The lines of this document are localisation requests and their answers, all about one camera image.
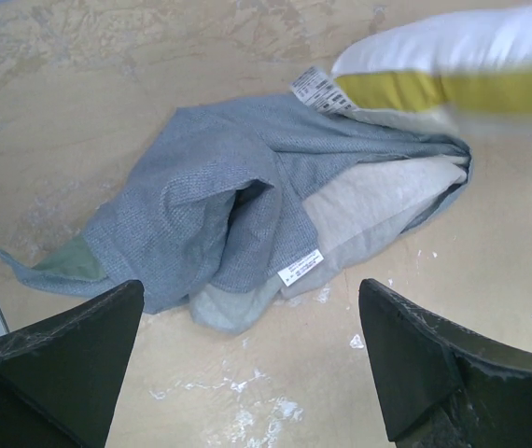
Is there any patchwork green beige pillowcase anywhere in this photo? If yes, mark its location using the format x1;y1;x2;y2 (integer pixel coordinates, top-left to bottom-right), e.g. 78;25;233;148
3;94;471;334

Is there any white quilted pillow yellow stripe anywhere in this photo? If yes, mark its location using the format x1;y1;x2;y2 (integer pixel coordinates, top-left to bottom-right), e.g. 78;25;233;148
290;5;532;136

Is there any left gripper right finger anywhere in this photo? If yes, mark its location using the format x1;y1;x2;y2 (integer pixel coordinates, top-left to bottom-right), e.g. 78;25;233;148
358;279;532;447

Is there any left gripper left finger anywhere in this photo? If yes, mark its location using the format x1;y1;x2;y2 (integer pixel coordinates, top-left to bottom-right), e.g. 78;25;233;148
0;280;144;447

